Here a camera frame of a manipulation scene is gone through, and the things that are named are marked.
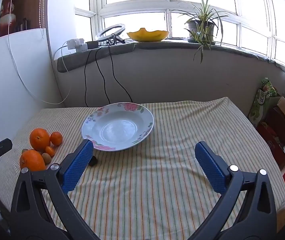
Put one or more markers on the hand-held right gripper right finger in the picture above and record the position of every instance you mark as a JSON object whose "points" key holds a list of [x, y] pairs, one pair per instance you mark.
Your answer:
{"points": [[211, 165]]}

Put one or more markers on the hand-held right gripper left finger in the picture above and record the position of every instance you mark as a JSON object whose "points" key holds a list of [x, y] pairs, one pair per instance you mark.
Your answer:
{"points": [[78, 165]]}

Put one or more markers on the dark plum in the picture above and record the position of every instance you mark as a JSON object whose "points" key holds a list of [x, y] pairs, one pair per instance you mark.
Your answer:
{"points": [[93, 162]]}

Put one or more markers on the small brown fruit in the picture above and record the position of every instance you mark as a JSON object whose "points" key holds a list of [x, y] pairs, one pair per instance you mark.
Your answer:
{"points": [[46, 158], [24, 151]]}

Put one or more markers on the large orange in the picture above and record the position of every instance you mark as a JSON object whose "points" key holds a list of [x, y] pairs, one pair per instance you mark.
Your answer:
{"points": [[40, 138], [32, 161]]}

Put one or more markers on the floral white plate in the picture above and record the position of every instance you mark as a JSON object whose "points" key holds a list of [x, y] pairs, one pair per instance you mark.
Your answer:
{"points": [[117, 127]]}

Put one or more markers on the small kumquat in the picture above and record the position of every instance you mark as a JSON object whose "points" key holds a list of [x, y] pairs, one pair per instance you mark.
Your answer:
{"points": [[50, 151]]}

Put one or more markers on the mandarin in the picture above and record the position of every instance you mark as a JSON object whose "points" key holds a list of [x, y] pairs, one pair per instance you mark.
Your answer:
{"points": [[56, 138]]}

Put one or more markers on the white board panel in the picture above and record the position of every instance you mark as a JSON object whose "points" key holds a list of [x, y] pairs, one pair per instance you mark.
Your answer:
{"points": [[20, 105]]}

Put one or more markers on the red box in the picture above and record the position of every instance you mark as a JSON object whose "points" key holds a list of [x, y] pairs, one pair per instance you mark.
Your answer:
{"points": [[270, 140]]}

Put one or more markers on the striped tablecloth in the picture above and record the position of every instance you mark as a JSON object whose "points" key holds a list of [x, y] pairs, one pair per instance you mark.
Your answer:
{"points": [[145, 180]]}

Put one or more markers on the green snack bag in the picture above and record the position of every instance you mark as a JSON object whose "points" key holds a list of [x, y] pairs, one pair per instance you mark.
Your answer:
{"points": [[262, 100]]}

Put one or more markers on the black power adapter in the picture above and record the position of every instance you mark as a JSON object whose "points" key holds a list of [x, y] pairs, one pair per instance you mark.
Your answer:
{"points": [[92, 44]]}

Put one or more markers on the white charger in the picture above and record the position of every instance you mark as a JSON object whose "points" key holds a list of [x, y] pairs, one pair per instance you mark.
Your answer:
{"points": [[76, 43]]}

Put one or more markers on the red white figurine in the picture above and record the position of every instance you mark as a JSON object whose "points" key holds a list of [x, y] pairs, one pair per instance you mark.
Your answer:
{"points": [[7, 20]]}

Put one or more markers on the grey window sill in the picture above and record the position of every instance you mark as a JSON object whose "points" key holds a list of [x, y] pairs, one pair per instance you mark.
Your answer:
{"points": [[170, 45]]}

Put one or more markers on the potted spider plant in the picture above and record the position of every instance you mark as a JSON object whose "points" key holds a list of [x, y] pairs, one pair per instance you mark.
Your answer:
{"points": [[200, 27]]}

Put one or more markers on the yellow bowl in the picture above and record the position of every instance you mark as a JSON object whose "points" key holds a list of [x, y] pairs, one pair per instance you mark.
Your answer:
{"points": [[147, 37]]}

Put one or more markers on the white framed window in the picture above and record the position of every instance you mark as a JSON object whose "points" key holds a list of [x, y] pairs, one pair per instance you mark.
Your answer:
{"points": [[166, 2]]}

